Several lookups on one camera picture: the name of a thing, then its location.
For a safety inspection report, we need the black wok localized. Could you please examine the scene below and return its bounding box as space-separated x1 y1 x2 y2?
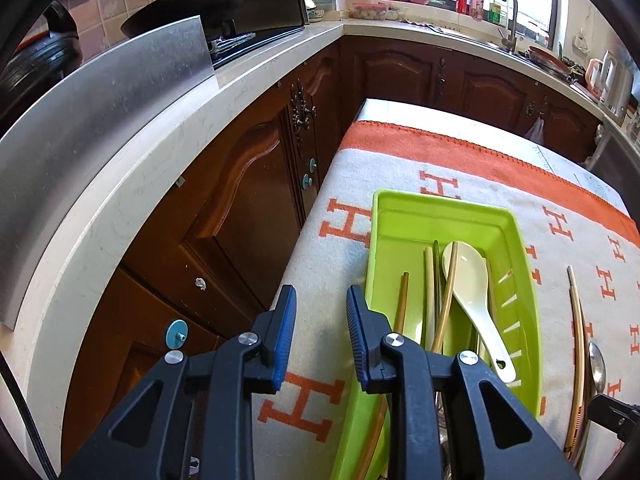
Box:
120 0 307 41

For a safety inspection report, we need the black cooktop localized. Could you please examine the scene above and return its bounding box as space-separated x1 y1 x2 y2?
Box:
207 25 307 70

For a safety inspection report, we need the green plastic tray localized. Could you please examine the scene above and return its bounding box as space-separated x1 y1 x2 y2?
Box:
330 189 543 480

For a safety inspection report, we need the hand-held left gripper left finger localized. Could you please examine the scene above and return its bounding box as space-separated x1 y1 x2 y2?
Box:
60 284 298 480

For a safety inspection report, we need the clear food container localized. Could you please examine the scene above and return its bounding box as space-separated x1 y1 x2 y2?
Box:
351 2 391 22

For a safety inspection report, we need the white ceramic spoon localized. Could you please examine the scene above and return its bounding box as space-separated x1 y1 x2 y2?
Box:
442 241 517 383

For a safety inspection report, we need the white plastic bag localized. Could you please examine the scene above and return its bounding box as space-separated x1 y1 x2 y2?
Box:
525 115 546 147

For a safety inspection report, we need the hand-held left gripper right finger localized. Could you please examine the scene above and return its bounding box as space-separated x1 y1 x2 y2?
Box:
346 284 581 480

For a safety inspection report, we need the brown wooden chopstick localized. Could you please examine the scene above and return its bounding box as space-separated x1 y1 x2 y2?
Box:
357 272 410 480

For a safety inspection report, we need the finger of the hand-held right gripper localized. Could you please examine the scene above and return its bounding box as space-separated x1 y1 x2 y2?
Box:
589 394 640 443

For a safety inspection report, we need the orange and white printed blanket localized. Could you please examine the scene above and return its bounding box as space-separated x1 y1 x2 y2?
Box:
247 120 640 480

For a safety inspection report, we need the large metal spoon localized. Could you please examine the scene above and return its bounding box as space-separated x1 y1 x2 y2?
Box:
575 342 607 463

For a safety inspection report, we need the white stone countertop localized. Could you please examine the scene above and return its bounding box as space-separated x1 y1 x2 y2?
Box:
0 15 640 480

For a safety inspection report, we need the metal faucet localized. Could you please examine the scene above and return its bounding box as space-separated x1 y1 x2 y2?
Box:
499 0 522 55

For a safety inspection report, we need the black pot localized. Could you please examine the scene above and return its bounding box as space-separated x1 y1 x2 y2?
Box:
0 0 81 108

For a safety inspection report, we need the white kettle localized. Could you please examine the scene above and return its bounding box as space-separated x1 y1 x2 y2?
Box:
586 50 632 113

